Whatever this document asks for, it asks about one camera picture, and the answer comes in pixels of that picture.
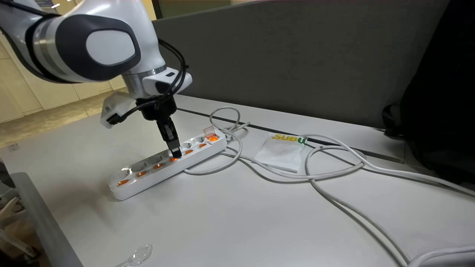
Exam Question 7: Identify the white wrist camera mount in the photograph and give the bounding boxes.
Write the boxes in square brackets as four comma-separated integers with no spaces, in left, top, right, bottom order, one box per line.
[99,91,138,131]

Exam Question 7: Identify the clear plastic spoon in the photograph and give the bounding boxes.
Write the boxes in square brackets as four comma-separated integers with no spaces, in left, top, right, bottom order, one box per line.
[116,244,154,267]

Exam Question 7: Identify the grey desk partition panel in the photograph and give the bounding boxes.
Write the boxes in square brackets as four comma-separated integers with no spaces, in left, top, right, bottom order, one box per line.
[153,0,450,131]

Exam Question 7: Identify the white power strip orange switches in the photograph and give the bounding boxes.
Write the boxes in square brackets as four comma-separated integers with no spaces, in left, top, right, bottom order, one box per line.
[108,125,229,202]

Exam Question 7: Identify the pale metal frame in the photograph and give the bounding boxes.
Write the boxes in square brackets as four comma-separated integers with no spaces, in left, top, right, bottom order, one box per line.
[0,165,40,266]

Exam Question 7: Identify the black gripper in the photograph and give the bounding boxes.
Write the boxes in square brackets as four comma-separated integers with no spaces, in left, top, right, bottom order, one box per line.
[134,95,184,159]

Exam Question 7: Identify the long white cable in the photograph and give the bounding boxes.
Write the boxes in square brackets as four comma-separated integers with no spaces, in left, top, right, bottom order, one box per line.
[221,132,475,267]

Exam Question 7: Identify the white power strip cable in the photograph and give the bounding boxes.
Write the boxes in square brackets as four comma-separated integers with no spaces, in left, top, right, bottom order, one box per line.
[183,104,475,199]

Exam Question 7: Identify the cream storage cabinet row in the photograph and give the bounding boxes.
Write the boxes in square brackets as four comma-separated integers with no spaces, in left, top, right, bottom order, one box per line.
[0,32,131,125]

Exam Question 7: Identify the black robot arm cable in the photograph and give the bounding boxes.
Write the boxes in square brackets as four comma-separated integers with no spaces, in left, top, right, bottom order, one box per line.
[105,37,193,125]

